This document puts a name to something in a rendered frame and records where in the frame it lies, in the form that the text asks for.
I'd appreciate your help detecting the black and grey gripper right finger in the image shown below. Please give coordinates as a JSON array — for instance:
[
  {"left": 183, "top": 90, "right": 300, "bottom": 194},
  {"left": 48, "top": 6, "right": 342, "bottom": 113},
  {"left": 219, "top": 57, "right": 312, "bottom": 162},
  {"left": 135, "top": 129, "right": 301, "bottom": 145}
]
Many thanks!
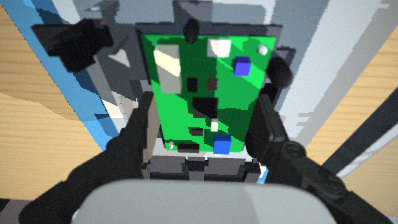
[{"left": 249, "top": 94, "right": 393, "bottom": 224}]

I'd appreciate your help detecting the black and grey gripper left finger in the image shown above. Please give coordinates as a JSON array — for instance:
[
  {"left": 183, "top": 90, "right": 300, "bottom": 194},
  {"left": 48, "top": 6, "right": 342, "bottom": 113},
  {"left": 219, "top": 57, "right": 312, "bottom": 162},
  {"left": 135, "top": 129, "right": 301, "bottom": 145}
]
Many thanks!
[{"left": 18, "top": 91, "right": 161, "bottom": 224}]

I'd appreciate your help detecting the green circuit board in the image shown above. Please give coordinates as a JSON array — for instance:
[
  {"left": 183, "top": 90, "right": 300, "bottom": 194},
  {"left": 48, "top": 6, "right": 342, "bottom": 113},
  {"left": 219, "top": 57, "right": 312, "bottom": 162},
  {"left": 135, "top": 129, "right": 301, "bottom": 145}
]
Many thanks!
[{"left": 141, "top": 34, "right": 276, "bottom": 154}]

